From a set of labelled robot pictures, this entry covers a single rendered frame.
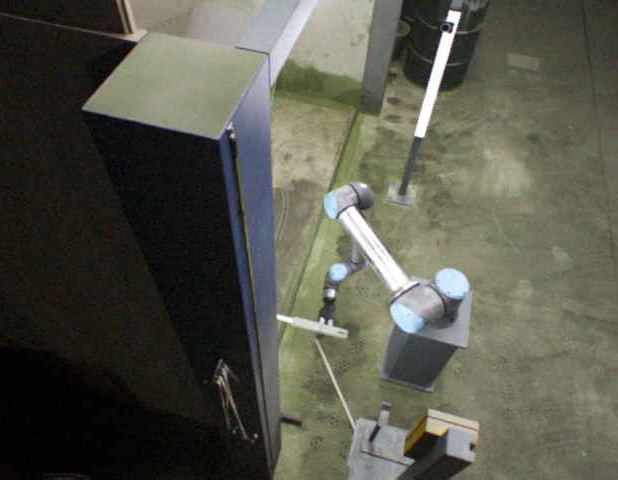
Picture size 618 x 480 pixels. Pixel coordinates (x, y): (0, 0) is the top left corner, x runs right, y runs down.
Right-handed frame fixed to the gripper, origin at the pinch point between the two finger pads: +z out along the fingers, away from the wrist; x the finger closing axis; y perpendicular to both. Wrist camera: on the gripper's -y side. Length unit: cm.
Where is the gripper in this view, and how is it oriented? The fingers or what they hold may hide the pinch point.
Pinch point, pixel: (324, 332)
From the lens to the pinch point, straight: 271.4
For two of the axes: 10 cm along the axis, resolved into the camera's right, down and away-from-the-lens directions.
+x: -9.6, -2.6, -1.3
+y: -2.3, 3.9, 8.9
